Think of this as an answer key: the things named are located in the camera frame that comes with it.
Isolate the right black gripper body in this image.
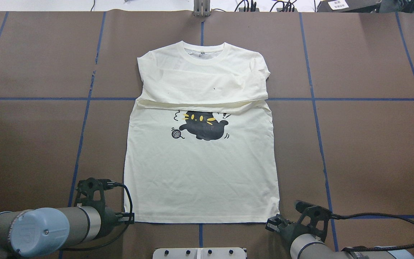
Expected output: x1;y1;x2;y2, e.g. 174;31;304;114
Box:
266;214;301;242

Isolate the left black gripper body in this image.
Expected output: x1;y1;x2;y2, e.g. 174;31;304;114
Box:
105;212;135;231

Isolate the cream long sleeve cat shirt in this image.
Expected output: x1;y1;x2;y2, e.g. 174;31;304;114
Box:
124;41;280;224

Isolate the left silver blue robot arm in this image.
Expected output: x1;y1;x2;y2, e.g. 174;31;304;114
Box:
0;206;135;259

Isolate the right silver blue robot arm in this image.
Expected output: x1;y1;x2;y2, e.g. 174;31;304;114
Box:
266;214;414;259

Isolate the black box with white label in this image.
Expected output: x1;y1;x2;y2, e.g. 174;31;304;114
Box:
316;0;381;13

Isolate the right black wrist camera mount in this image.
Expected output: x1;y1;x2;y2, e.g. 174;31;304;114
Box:
293;200;338;240

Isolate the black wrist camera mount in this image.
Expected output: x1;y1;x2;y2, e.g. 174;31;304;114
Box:
293;200;338;240
74;177;124;210

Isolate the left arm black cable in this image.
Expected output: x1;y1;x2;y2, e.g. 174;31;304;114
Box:
63;182;134;251

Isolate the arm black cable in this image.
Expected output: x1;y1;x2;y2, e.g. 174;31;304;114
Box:
63;182;134;251
333;212;414;252

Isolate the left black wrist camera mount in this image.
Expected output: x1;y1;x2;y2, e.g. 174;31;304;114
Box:
74;177;124;210

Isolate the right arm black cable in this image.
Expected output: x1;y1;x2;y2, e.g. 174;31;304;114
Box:
333;212;414;252

